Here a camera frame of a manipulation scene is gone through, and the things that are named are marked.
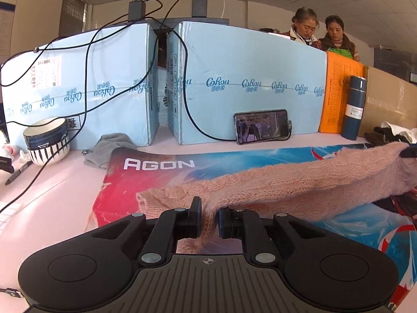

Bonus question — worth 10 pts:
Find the black power adapter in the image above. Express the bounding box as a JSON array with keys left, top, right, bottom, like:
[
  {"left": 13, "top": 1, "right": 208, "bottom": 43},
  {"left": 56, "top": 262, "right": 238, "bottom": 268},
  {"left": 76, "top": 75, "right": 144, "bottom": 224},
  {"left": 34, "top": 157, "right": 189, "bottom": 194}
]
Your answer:
[
  {"left": 128, "top": 0, "right": 146, "bottom": 21},
  {"left": 191, "top": 0, "right": 208, "bottom": 17}
]

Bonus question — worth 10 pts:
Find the dark window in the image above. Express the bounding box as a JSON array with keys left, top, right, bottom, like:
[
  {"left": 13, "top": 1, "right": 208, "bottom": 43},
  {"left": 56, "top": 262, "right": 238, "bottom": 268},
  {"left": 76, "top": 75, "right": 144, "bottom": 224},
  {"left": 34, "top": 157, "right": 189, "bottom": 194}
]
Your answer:
[{"left": 59, "top": 0, "right": 88, "bottom": 37}]

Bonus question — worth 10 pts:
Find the blue striped ceramic bowl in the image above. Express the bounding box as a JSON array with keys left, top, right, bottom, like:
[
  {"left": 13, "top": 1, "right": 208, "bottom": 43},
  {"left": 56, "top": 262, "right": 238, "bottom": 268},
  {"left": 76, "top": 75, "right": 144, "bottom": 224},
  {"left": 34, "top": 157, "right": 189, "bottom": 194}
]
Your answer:
[{"left": 23, "top": 117, "right": 69, "bottom": 152}]

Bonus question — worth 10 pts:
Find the pink knit sweater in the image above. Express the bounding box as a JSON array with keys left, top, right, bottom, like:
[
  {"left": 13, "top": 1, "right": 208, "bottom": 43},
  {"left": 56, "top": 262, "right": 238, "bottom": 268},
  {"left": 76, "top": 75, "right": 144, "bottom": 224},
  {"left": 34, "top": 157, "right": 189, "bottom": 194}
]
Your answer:
[{"left": 135, "top": 142, "right": 417, "bottom": 255}]

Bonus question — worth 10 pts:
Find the grey cloth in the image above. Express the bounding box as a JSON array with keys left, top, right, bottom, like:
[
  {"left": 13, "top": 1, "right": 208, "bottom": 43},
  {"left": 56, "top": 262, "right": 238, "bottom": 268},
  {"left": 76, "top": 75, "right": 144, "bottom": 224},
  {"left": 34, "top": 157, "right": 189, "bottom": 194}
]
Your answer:
[{"left": 83, "top": 133, "right": 137, "bottom": 169}]

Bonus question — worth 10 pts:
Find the black cable plug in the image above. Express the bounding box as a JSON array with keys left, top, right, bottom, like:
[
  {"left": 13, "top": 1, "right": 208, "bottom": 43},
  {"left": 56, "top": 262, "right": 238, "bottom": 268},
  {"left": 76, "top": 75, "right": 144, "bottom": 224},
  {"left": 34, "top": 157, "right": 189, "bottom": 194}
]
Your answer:
[{"left": 0, "top": 287, "right": 23, "bottom": 299}]

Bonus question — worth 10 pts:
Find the crumpled white tissue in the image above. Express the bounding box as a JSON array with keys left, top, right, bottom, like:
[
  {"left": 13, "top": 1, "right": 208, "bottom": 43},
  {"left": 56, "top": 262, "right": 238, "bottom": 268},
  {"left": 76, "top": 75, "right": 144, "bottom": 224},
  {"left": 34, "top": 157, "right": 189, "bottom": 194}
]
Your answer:
[{"left": 0, "top": 143, "right": 31, "bottom": 164}]

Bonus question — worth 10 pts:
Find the dark blue vacuum bottle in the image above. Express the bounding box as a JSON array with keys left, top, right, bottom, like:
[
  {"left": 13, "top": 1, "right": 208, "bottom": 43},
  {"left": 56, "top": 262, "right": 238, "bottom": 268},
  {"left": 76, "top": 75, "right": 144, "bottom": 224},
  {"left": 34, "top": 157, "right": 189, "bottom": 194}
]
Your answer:
[{"left": 340, "top": 75, "right": 367, "bottom": 141}]

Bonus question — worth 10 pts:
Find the black power cable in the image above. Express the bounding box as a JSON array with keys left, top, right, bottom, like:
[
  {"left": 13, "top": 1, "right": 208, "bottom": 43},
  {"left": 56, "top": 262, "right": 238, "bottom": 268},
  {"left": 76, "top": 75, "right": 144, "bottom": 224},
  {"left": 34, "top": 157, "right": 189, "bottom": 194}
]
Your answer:
[{"left": 0, "top": 0, "right": 204, "bottom": 217}]

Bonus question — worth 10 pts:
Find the orange cardboard box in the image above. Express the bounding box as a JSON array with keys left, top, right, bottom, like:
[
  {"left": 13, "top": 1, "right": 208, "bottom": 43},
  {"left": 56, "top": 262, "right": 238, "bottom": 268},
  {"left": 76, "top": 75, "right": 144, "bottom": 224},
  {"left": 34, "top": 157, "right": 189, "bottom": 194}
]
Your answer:
[{"left": 318, "top": 50, "right": 367, "bottom": 134}]

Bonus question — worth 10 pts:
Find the printed desk mat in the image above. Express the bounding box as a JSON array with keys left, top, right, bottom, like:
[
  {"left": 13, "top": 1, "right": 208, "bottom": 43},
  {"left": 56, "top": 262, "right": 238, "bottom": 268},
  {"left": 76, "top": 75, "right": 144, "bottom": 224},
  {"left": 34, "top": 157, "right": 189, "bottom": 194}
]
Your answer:
[{"left": 93, "top": 142, "right": 417, "bottom": 310}]

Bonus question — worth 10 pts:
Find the brown cardboard box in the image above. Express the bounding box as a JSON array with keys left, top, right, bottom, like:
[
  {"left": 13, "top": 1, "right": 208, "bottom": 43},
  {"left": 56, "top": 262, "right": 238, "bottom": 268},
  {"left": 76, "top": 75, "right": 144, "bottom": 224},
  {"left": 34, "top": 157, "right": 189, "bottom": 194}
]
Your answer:
[{"left": 357, "top": 66, "right": 417, "bottom": 137}]

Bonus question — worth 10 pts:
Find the light blue labelled cardboard box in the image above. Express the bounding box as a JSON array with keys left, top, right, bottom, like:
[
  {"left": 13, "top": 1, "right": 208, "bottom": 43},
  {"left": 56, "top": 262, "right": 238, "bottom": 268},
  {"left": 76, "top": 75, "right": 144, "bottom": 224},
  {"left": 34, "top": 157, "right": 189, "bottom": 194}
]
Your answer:
[{"left": 0, "top": 23, "right": 160, "bottom": 147}]

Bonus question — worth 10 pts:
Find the black marker pen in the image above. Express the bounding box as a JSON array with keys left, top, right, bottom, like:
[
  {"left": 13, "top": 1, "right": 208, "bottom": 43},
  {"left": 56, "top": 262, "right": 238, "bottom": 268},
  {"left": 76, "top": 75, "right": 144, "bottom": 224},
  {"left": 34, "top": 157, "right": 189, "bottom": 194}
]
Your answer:
[{"left": 4, "top": 160, "right": 33, "bottom": 186}]

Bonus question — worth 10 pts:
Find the white cloth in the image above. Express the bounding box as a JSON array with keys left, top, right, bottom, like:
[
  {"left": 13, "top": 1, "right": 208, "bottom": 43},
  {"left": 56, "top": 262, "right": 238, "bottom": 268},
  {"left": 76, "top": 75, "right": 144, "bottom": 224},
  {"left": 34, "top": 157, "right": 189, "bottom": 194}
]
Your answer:
[{"left": 381, "top": 121, "right": 414, "bottom": 144}]

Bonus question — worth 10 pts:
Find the white cable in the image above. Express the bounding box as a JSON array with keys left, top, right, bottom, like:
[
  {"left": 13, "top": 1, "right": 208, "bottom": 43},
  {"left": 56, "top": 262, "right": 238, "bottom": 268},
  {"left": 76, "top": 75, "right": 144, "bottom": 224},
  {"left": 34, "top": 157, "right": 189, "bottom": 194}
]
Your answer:
[{"left": 203, "top": 0, "right": 226, "bottom": 19}]

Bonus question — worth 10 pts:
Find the small black box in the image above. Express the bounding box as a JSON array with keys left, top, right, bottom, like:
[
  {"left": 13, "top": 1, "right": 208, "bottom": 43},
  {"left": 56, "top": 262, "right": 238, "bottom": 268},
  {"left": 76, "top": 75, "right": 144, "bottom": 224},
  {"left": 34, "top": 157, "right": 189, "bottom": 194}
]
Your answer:
[{"left": 0, "top": 156, "right": 15, "bottom": 174}]

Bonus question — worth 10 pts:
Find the dark grey flat device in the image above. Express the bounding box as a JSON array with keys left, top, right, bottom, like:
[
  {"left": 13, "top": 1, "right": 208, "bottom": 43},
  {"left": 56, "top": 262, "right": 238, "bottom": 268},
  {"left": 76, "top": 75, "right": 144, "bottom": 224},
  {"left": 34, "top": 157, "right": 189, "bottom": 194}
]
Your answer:
[{"left": 153, "top": 17, "right": 230, "bottom": 28}]

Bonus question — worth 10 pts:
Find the black garment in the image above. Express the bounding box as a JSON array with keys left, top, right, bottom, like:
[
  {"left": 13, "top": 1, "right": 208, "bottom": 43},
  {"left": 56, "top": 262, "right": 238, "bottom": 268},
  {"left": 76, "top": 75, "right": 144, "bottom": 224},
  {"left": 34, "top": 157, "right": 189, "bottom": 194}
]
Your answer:
[{"left": 363, "top": 127, "right": 396, "bottom": 146}]

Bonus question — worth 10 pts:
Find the thin black braided cable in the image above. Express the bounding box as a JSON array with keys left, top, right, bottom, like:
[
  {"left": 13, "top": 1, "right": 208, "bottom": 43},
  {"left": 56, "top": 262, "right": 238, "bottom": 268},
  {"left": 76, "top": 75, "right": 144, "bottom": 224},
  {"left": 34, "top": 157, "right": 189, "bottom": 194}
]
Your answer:
[{"left": 0, "top": 20, "right": 157, "bottom": 87}]

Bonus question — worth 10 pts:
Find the black smartphone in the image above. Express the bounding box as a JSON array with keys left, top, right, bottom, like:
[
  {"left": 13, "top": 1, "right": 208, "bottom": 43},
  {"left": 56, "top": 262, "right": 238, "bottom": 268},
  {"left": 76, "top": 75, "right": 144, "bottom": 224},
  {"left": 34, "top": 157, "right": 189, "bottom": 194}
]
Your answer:
[{"left": 234, "top": 109, "right": 290, "bottom": 146}]

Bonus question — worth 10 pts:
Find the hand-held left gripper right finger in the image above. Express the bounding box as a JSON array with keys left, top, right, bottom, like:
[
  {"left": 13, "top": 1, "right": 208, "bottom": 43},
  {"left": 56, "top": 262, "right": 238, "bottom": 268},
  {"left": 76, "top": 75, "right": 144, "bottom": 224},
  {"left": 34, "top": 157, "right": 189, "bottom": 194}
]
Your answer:
[{"left": 218, "top": 207, "right": 329, "bottom": 265}]

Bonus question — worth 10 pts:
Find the black striped white bowl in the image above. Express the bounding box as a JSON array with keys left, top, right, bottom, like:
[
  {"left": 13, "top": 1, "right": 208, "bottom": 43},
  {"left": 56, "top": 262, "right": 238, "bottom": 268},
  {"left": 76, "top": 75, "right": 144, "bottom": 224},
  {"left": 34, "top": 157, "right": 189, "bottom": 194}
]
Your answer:
[{"left": 26, "top": 140, "right": 70, "bottom": 164}]

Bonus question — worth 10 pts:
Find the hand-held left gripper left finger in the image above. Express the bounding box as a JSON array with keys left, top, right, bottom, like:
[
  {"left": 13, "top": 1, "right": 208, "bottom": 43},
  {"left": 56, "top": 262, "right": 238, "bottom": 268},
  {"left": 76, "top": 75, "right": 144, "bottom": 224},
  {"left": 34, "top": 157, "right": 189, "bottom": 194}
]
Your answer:
[{"left": 86, "top": 196, "right": 203, "bottom": 267}]

